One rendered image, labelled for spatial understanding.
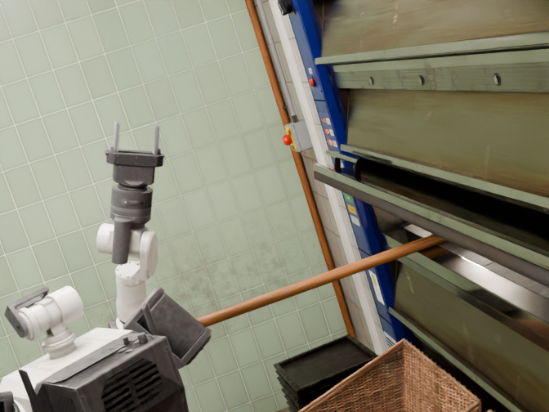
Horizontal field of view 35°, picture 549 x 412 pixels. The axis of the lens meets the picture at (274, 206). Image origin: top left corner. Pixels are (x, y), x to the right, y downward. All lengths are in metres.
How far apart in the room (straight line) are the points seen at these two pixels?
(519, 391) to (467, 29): 0.81
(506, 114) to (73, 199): 2.15
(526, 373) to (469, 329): 0.30
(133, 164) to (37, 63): 1.58
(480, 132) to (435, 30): 0.21
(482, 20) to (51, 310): 0.92
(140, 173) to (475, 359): 0.91
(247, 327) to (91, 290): 0.63
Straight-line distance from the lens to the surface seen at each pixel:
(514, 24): 1.41
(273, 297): 2.29
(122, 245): 1.88
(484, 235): 1.44
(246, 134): 3.45
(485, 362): 2.13
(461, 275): 2.10
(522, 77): 1.47
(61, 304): 1.69
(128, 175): 1.89
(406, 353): 2.71
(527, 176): 1.53
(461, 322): 2.24
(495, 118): 1.65
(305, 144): 3.14
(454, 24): 1.63
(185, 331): 1.78
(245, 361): 3.62
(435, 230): 1.64
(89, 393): 1.52
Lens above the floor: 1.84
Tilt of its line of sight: 11 degrees down
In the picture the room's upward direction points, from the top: 18 degrees counter-clockwise
